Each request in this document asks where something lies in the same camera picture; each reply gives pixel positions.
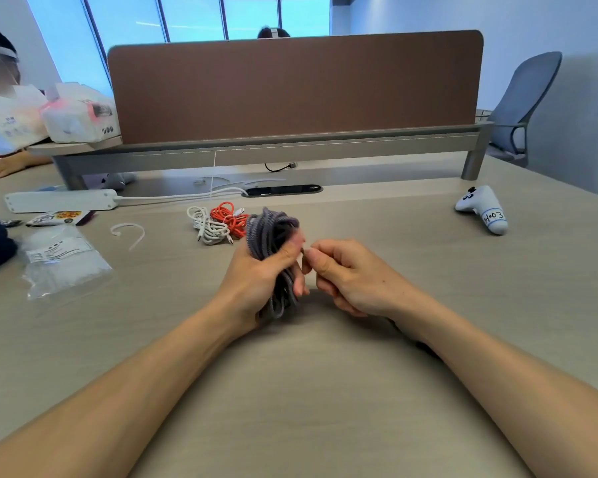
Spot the brown desk divider panel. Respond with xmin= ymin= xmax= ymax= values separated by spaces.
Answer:
xmin=107 ymin=29 xmax=485 ymax=146

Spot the white tissue pack pink label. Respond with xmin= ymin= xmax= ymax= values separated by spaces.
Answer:
xmin=39 ymin=82 xmax=122 ymax=144

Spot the grey metal desk shelf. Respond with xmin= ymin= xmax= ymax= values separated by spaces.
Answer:
xmin=52 ymin=121 xmax=494 ymax=191

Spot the person's left forearm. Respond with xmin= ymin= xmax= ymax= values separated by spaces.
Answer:
xmin=0 ymin=303 xmax=252 ymax=478

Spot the white printed snack packet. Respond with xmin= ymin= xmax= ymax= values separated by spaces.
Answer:
xmin=25 ymin=210 xmax=97 ymax=228

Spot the round beige shelf board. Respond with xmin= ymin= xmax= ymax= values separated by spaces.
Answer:
xmin=25 ymin=136 xmax=123 ymax=158

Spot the person's left hand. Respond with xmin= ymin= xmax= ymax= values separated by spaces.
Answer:
xmin=213 ymin=229 xmax=312 ymax=339

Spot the red cable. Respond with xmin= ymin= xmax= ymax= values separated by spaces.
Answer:
xmin=210 ymin=201 xmax=250 ymax=240

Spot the grey office chair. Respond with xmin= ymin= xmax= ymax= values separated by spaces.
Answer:
xmin=482 ymin=50 xmax=563 ymax=169

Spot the white power strip cord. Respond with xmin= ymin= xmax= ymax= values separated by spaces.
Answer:
xmin=115 ymin=187 xmax=249 ymax=204

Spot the person's right hand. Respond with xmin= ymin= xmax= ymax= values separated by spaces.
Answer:
xmin=301 ymin=238 xmax=427 ymax=324

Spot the person's right forearm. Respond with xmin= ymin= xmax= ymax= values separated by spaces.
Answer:
xmin=393 ymin=299 xmax=598 ymax=478

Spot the small white rounded object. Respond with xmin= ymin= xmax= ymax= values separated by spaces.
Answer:
xmin=99 ymin=173 xmax=136 ymax=191

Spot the white labelled hand controller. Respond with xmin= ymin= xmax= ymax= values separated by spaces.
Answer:
xmin=454 ymin=185 xmax=509 ymax=236

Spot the large glass window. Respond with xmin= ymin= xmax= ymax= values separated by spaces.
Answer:
xmin=25 ymin=0 xmax=332 ymax=98

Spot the white cable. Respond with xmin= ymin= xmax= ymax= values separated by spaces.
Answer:
xmin=186 ymin=206 xmax=235 ymax=246

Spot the clear bag of zip ties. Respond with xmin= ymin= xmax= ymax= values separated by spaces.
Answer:
xmin=21 ymin=224 xmax=113 ymax=300

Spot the white power strip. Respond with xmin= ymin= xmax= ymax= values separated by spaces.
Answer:
xmin=3 ymin=189 xmax=119 ymax=214

